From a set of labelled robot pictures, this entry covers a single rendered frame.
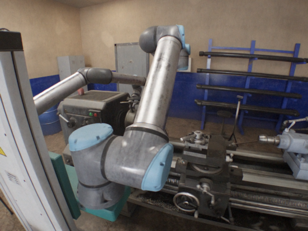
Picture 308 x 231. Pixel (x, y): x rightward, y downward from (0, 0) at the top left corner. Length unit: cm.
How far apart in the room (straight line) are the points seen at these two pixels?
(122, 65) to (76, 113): 350
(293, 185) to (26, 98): 167
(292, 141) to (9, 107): 164
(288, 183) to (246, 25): 365
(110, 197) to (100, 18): 529
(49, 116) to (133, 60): 272
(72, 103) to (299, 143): 203
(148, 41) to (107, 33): 455
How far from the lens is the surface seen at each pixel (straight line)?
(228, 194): 131
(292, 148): 157
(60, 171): 58
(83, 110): 157
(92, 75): 115
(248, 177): 145
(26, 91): 46
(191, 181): 125
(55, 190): 59
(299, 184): 162
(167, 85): 57
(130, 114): 150
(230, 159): 127
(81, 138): 50
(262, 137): 150
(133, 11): 499
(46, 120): 427
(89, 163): 51
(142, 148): 44
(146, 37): 82
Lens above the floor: 171
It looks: 21 degrees down
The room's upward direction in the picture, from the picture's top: straight up
